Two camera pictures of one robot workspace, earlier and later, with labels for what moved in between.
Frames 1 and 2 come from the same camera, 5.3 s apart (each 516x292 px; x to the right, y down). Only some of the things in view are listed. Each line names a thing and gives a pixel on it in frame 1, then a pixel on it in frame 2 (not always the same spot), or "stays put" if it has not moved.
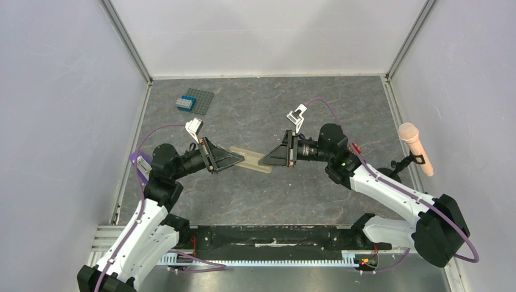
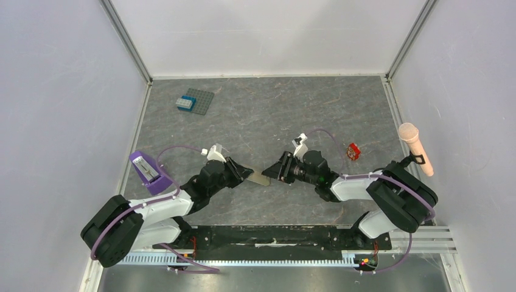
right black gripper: (289, 148) to (286, 166)
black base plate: (275, 243) stays put
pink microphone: (409, 133) stays put
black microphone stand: (401, 165) stays put
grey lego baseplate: (203, 99) stays put
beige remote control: (251, 160) to (257, 177)
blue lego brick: (193, 99) stays put
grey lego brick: (184, 103) stays put
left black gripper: (218, 159) to (238, 173)
